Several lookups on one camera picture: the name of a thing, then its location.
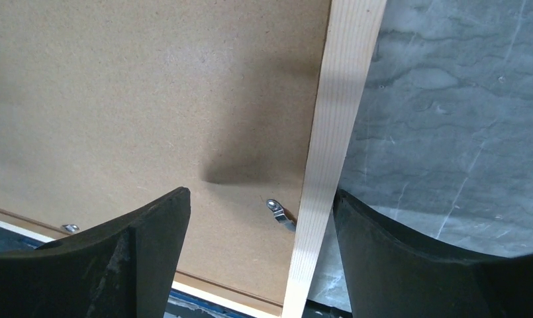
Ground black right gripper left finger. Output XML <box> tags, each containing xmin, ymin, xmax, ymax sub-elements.
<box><xmin>0</xmin><ymin>187</ymin><xmax>191</xmax><ymax>317</ymax></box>

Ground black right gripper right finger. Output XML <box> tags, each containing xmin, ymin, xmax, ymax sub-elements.
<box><xmin>333</xmin><ymin>189</ymin><xmax>533</xmax><ymax>317</ymax></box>

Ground brown fibreboard backing board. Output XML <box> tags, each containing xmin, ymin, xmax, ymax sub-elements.
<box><xmin>0</xmin><ymin>0</ymin><xmax>333</xmax><ymax>306</ymax></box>

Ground light wooden picture frame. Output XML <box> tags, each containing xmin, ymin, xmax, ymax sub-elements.
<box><xmin>0</xmin><ymin>0</ymin><xmax>388</xmax><ymax>318</ymax></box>

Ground silver frame turn clip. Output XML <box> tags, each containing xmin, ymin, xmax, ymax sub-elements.
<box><xmin>266</xmin><ymin>199</ymin><xmax>297</xmax><ymax>232</ymax></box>

